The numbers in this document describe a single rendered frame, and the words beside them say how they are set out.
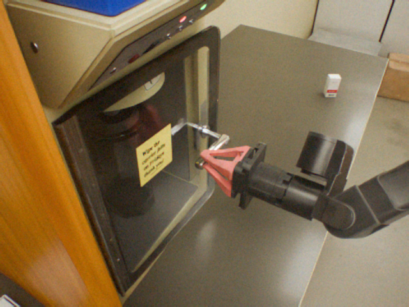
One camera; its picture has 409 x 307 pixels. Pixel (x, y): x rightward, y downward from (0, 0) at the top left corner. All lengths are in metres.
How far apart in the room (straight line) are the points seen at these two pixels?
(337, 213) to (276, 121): 0.67
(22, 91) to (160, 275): 0.57
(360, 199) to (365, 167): 2.02
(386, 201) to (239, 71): 0.97
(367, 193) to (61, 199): 0.36
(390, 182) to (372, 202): 0.03
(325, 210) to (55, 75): 0.36
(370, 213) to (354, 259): 1.53
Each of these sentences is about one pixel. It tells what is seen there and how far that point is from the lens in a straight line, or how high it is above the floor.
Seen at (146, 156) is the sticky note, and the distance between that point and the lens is 0.50.
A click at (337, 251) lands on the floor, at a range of 1.99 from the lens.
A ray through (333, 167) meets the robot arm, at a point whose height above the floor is 1.26.
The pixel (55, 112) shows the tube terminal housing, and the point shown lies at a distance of 0.38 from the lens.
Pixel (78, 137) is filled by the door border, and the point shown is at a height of 1.36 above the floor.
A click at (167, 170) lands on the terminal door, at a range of 0.57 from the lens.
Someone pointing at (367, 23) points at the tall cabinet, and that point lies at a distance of 3.47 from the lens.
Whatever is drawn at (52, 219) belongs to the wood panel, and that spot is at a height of 1.38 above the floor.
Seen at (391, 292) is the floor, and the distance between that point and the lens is 1.98.
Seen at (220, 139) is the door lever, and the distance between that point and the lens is 0.60.
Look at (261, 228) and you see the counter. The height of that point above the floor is 0.94.
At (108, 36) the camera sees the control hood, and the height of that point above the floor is 1.50.
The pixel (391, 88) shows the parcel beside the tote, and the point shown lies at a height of 0.10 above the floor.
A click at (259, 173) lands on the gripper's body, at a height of 1.23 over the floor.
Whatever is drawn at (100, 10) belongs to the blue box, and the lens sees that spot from 0.26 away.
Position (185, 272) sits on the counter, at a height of 0.94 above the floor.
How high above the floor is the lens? 1.60
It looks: 43 degrees down
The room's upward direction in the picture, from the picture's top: straight up
